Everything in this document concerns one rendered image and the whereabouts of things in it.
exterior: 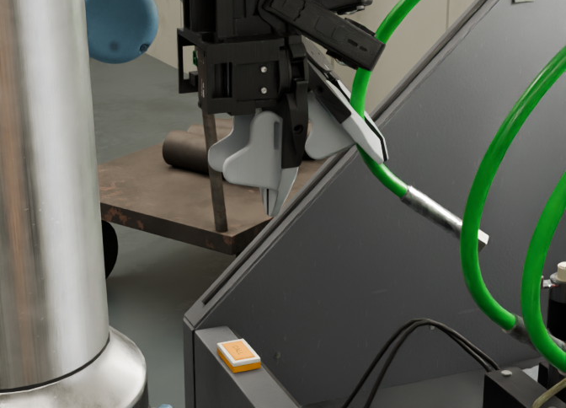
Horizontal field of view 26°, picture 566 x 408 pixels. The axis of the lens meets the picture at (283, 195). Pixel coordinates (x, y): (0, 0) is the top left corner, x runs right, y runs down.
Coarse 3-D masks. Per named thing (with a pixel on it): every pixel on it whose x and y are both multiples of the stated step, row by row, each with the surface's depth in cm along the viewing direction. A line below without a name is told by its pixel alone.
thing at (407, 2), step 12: (408, 0) 111; (396, 12) 112; (408, 12) 112; (384, 24) 112; (396, 24) 112; (384, 36) 112; (360, 72) 113; (360, 84) 114; (360, 96) 114; (360, 108) 115; (372, 168) 116; (384, 168) 117; (384, 180) 117; (396, 180) 117; (396, 192) 117
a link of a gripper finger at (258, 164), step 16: (272, 112) 94; (256, 128) 94; (272, 128) 94; (256, 144) 94; (272, 144) 94; (240, 160) 94; (256, 160) 94; (272, 160) 95; (224, 176) 94; (240, 176) 94; (256, 176) 95; (272, 176) 95; (288, 176) 95; (272, 192) 97; (288, 192) 96; (272, 208) 98
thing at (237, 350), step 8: (224, 344) 128; (232, 344) 128; (240, 344) 128; (232, 352) 127; (240, 352) 127; (248, 352) 127; (224, 360) 127; (232, 368) 125; (240, 368) 125; (248, 368) 125
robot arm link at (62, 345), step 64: (0, 0) 44; (64, 0) 46; (0, 64) 44; (64, 64) 46; (0, 128) 45; (64, 128) 47; (0, 192) 46; (64, 192) 48; (0, 256) 47; (64, 256) 49; (0, 320) 48; (64, 320) 49; (0, 384) 49; (64, 384) 50; (128, 384) 52
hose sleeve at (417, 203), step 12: (408, 192) 117; (420, 192) 118; (408, 204) 118; (420, 204) 117; (432, 204) 118; (432, 216) 118; (444, 216) 118; (456, 216) 119; (444, 228) 118; (456, 228) 118
